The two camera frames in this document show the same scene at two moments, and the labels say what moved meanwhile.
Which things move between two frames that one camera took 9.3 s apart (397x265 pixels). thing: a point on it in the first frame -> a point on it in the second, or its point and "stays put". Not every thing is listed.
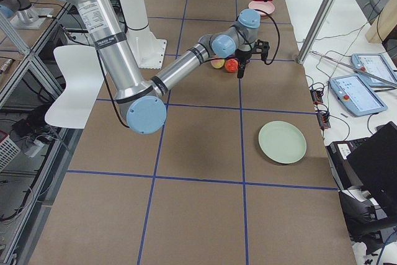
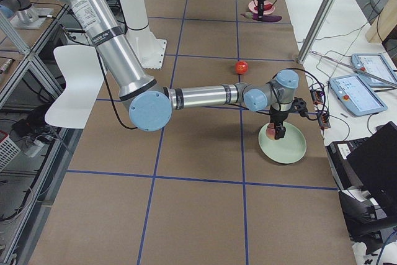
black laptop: x=369 y=162 stays put
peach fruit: x=218 y=63 -> x=270 y=133
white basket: x=8 y=151 stays put
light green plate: x=282 y=142 stays put
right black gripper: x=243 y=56 -> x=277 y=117
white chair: x=84 y=76 stays put
